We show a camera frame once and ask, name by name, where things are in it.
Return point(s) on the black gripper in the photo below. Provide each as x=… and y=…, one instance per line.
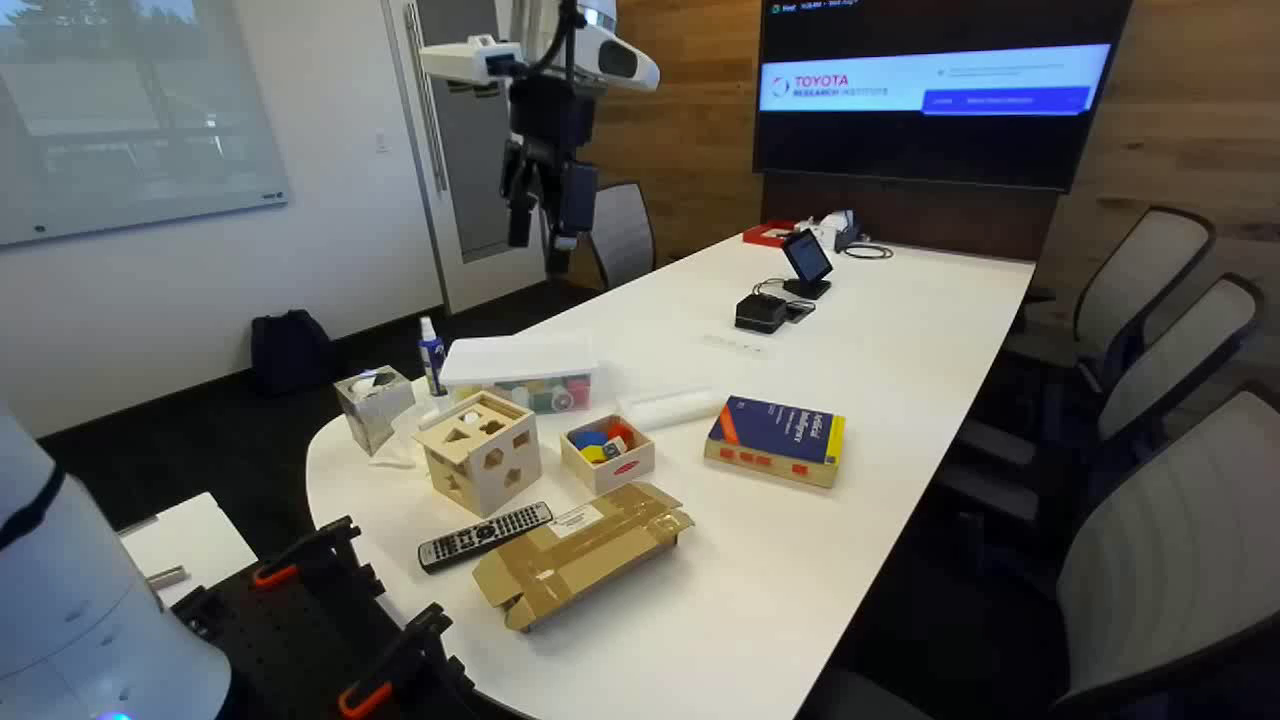
x=542, y=165

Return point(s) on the brown cardboard box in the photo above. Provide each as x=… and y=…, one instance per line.
x=582, y=550

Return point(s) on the grey tissue box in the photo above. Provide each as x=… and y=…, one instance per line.
x=375, y=403

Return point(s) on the white box at table end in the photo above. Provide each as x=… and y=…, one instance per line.
x=838, y=229

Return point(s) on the blue lidded wooden box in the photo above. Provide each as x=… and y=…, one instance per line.
x=781, y=442

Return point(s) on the grey chair at table end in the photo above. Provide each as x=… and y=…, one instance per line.
x=620, y=233

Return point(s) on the blue hand sanitizer bottle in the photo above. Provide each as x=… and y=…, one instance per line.
x=428, y=356

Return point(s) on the white rolled paper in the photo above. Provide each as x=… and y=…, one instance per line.
x=670, y=409

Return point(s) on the wooden shape sorter cube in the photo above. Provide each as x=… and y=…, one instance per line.
x=480, y=455

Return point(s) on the small wooden block tray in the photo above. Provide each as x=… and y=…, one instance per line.
x=605, y=455

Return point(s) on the red flat object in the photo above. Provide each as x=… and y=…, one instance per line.
x=769, y=233

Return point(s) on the black square device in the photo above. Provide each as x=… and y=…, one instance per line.
x=761, y=315

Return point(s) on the black tablet on stand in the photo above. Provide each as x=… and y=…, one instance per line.
x=811, y=266

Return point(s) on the black bag on floor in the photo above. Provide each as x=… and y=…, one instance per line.
x=290, y=355

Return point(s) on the black remote control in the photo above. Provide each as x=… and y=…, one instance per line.
x=477, y=536

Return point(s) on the glass whiteboard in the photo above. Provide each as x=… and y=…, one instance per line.
x=131, y=114

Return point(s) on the grey office chair middle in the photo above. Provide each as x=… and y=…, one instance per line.
x=1041, y=479

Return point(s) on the grey office chair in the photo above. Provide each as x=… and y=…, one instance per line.
x=1117, y=296
x=1166, y=582
x=1041, y=479

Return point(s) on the grey office chair far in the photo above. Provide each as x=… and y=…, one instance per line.
x=1117, y=296

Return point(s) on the grey office chair near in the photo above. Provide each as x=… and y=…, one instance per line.
x=1166, y=582

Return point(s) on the orange handled clamp left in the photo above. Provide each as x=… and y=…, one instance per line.
x=333, y=543

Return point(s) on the orange handled clamp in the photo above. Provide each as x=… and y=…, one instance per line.
x=398, y=664
x=333, y=543

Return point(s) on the wall mounted tv screen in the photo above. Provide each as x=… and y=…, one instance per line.
x=935, y=88

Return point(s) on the orange handled clamp right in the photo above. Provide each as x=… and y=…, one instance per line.
x=398, y=664

